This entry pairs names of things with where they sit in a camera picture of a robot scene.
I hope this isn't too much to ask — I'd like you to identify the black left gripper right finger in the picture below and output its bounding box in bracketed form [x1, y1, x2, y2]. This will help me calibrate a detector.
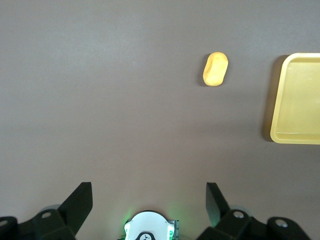
[197, 182, 252, 240]

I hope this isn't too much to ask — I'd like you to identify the yellow rectangular plastic tray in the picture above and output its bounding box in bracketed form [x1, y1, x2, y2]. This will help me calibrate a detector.
[270, 52, 320, 145]

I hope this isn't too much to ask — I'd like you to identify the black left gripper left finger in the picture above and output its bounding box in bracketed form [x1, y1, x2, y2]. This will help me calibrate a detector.
[18, 181, 94, 240]

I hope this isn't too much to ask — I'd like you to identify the yellow potato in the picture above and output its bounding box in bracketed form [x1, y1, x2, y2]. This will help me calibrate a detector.
[202, 51, 230, 88]

